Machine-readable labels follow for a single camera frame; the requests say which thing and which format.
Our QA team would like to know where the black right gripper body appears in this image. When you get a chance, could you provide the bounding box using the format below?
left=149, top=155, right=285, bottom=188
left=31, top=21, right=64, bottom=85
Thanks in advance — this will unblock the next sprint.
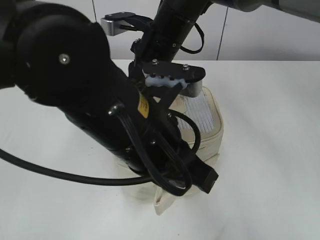
left=128, top=37, right=160, bottom=85

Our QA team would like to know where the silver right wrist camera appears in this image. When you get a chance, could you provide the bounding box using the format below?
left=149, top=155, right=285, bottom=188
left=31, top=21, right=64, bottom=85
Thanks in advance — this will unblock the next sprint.
left=100, top=11, right=153, bottom=37

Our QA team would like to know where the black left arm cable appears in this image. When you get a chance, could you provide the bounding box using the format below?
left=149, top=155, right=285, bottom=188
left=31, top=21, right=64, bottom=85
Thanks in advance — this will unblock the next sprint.
left=0, top=104, right=201, bottom=197

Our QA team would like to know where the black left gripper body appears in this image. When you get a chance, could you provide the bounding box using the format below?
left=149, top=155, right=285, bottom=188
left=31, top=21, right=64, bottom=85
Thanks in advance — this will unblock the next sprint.
left=124, top=110, right=200, bottom=190

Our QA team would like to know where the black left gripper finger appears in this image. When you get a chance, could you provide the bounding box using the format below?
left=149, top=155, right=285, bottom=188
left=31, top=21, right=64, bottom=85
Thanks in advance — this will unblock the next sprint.
left=192, top=156, right=219, bottom=194

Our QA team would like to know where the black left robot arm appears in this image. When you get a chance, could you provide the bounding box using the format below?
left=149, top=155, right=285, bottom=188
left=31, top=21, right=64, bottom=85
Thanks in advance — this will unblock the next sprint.
left=0, top=0, right=218, bottom=196

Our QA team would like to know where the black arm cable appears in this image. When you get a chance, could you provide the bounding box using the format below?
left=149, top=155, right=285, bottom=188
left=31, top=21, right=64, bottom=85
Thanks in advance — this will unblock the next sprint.
left=0, top=104, right=201, bottom=197
left=179, top=22, right=206, bottom=54

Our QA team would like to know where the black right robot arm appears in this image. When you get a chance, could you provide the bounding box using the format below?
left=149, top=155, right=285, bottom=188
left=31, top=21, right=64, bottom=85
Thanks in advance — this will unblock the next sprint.
left=127, top=0, right=320, bottom=82

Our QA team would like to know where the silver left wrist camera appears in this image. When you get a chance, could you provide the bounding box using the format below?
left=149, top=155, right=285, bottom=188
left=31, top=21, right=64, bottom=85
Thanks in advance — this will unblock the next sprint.
left=142, top=59, right=206, bottom=98

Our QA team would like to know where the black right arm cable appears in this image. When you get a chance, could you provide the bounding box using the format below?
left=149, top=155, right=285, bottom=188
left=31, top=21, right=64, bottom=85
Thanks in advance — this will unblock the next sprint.
left=179, top=22, right=206, bottom=54

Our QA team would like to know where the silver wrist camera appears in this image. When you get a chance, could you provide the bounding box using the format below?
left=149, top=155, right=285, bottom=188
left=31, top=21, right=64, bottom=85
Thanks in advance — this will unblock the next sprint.
left=100, top=11, right=153, bottom=37
left=142, top=59, right=206, bottom=98

